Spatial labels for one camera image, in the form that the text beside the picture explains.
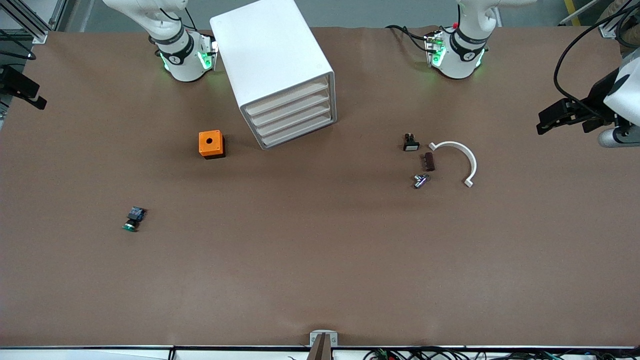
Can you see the green push button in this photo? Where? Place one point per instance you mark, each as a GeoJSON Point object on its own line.
{"type": "Point", "coordinates": [134, 218]}

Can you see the orange box with hole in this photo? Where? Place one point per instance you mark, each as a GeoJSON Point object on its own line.
{"type": "Point", "coordinates": [210, 142]}

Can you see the silver metal connector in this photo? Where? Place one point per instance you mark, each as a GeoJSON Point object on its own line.
{"type": "Point", "coordinates": [420, 181]}

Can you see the brown table cover sheet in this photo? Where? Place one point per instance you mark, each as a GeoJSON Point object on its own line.
{"type": "Point", "coordinates": [320, 260]}

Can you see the aluminium frame profile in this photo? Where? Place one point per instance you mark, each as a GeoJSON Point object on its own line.
{"type": "Point", "coordinates": [30, 22]}
{"type": "Point", "coordinates": [617, 22]}

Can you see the white curved plastic bracket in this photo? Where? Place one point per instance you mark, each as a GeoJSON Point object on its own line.
{"type": "Point", "coordinates": [472, 162]}

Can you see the brown terminal block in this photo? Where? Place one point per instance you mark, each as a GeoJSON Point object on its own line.
{"type": "Point", "coordinates": [428, 161]}

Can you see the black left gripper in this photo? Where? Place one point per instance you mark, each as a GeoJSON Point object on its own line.
{"type": "Point", "coordinates": [596, 100]}

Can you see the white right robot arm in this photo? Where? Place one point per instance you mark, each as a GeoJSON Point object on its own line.
{"type": "Point", "coordinates": [185, 65]}

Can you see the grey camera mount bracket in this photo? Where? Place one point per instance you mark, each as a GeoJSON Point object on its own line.
{"type": "Point", "coordinates": [323, 342]}

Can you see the black switch with white face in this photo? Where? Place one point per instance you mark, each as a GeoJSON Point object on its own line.
{"type": "Point", "coordinates": [410, 144]}

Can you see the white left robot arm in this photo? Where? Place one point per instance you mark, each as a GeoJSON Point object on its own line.
{"type": "Point", "coordinates": [457, 65]}

